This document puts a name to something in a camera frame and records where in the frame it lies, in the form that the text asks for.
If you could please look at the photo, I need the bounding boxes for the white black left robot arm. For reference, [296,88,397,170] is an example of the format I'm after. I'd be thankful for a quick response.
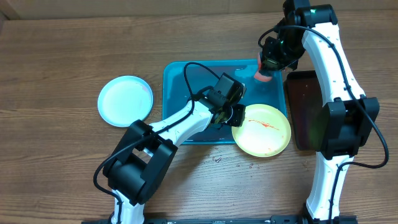
[97,86,245,223]

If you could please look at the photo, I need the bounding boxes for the dark brown rectangular tray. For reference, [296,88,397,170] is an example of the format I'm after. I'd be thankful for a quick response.
[284,70,322,151]

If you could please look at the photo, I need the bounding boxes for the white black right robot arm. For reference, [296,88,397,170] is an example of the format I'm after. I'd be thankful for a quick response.
[255,1,380,223]

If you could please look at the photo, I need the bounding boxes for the yellow plate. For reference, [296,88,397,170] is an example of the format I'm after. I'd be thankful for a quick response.
[231,104,292,157]

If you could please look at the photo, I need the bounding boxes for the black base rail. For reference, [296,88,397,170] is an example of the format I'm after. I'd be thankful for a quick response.
[81,215,358,224]

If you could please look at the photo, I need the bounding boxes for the light blue plate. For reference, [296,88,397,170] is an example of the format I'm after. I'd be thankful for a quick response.
[97,75,154,128]

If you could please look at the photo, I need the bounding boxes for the teal plastic tray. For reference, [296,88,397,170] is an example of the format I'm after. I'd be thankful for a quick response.
[162,59,287,144]

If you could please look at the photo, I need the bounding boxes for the red sponge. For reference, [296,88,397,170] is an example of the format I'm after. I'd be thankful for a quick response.
[254,53,272,82]

